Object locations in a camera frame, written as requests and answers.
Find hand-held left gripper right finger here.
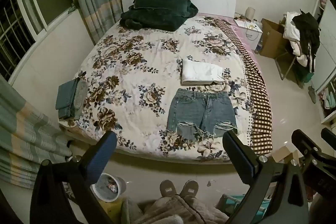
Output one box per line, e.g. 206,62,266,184
222,130,310,224

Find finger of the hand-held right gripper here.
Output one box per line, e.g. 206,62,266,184
321,127,336,142
291,129,326,162

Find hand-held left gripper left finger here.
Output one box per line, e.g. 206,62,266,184
30,131,117,224

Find blue denim shorts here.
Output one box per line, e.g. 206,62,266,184
167,89,238,141

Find folded white pants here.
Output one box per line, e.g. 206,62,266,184
181,58,225,86

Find small cardboard box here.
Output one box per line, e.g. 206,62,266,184
271,146,300,165

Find white trash bin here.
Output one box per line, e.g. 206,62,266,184
92,173,127,201

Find teal rack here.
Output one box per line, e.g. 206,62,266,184
217,194,271,214

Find brown checkered blanket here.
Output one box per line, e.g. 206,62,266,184
212,18,274,155

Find yellow box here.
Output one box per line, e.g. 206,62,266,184
101,199,123,224

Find grey slipper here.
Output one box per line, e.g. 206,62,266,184
180,179,199,198
159,179,178,198

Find folded grey cloth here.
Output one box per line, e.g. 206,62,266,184
72,79,89,120

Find folded teal jeans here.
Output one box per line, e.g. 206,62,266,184
55,78,80,120

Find folding chair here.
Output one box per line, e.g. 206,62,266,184
275,40,313,88

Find floral bed sheet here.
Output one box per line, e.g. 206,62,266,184
59,14,263,162

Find person's beige robe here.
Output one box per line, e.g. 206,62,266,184
123,195,229,224

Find white wardrobe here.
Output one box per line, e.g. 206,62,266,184
313,0,336,123

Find black garment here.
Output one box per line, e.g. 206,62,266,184
292,12,321,73

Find large cardboard box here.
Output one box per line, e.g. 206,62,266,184
258,18,288,59

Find white clothes pile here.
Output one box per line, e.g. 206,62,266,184
283,12,308,67

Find white nightstand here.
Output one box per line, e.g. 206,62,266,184
233,18,263,50

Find white cylinder lamp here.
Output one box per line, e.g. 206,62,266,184
245,6,257,20

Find barred window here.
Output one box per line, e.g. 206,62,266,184
0,0,49,75

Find dark green blanket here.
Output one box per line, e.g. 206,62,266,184
119,0,199,32

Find white headboard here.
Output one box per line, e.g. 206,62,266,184
120,0,237,18

